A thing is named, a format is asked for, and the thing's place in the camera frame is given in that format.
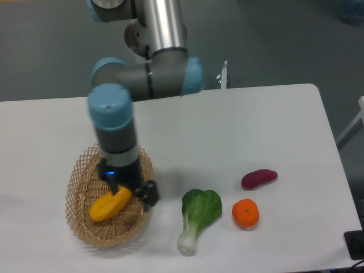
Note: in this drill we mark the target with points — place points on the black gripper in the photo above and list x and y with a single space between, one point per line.
125 170

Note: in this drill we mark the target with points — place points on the yellow mango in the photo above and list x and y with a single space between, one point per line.
108 205

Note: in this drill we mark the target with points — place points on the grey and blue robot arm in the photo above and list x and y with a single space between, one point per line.
161 39

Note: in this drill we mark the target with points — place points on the green bok choy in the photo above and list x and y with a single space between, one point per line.
199 209

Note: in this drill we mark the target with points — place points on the orange tangerine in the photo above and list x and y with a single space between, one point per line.
245 213

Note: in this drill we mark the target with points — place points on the purple sweet potato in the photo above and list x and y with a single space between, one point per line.
258 178

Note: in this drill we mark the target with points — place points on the black device at table edge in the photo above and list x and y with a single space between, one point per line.
354 244

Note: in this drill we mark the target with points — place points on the white metal base frame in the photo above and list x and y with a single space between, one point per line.
222 78

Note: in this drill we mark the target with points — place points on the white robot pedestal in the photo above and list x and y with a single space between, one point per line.
136 37

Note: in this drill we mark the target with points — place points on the white furniture frame at right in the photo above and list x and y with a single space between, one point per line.
352 128

